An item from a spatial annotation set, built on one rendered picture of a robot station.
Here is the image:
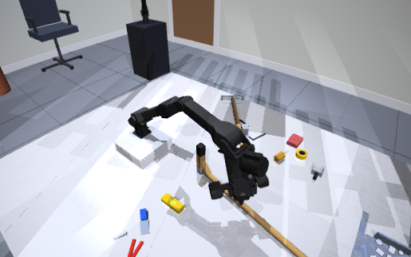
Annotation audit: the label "long scraper with wooden handle and dark grey blade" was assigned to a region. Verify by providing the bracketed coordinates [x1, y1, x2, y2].
[196, 142, 307, 257]

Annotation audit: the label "pink rectangular block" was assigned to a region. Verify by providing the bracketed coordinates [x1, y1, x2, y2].
[286, 134, 303, 148]

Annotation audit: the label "blue-handled scraper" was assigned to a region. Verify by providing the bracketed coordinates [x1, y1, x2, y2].
[140, 208, 150, 235]

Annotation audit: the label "red-handled pliers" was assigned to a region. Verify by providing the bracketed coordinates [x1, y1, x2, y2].
[128, 239, 143, 257]

